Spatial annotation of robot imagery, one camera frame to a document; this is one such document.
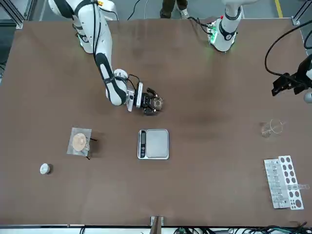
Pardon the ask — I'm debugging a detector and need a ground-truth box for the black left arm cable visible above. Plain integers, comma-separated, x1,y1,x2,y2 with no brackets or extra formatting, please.
265,20,312,76

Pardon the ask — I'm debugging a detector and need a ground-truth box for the white box with yellow label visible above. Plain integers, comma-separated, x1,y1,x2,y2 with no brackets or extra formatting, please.
98,0,119,20

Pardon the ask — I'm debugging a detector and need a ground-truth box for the person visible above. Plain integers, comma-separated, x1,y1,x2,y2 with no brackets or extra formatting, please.
160,0,190,19

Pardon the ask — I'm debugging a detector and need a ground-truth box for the aluminium post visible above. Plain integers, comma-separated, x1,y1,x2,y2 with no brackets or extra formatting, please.
150,215,164,234

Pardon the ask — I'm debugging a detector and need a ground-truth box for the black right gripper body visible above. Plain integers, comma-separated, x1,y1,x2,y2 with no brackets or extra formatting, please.
141,88,153,114

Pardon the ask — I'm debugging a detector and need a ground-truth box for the silver digital balance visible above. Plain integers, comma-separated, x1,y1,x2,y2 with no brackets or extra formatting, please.
137,129,170,160

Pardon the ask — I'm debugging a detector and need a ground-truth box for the clear test tube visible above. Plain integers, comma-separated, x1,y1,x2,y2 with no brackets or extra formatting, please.
286,184,310,191

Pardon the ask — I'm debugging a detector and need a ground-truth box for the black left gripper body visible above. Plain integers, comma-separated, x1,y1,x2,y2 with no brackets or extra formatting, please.
289,55,312,86

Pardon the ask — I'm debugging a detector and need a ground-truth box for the black wire tripod stand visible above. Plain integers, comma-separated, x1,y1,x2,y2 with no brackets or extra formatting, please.
84,136,98,161

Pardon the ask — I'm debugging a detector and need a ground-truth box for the small glass beaker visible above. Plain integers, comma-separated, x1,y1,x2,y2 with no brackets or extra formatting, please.
152,97,164,110

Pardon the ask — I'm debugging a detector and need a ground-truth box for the white test tube rack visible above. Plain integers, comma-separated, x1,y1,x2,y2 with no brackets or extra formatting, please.
264,155,305,210

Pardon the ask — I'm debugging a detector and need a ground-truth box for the large glass beaker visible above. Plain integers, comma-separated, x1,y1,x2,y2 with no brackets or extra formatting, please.
261,118,285,138

